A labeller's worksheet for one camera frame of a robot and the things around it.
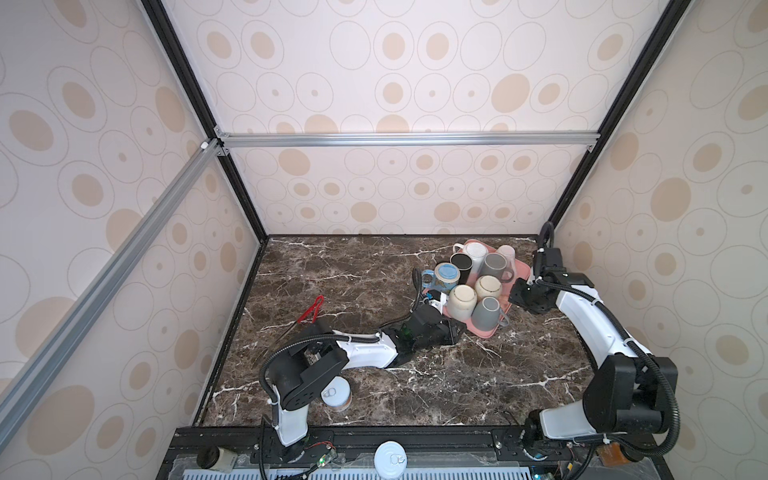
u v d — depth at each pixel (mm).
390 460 672
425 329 652
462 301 912
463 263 1007
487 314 882
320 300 1011
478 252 1060
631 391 422
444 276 944
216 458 645
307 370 466
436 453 731
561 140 897
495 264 977
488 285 946
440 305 779
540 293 633
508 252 1027
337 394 775
